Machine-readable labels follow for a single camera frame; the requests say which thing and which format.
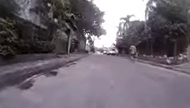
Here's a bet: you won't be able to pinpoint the group of tall trees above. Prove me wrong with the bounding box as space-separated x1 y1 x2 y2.
113 0 190 61

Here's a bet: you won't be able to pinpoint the grey asphalt road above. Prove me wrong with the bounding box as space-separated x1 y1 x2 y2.
0 44 190 108

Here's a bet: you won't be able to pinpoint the green bushes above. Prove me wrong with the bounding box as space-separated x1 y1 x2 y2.
0 16 59 62

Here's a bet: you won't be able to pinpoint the grey building with wall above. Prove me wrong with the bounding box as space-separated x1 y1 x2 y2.
0 0 92 67

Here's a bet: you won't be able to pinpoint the white car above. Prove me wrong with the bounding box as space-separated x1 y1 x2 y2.
106 48 118 57

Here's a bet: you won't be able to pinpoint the row of leafy trees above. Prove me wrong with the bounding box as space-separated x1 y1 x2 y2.
17 0 110 55

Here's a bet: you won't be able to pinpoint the person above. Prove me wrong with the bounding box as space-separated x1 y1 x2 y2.
128 43 140 62

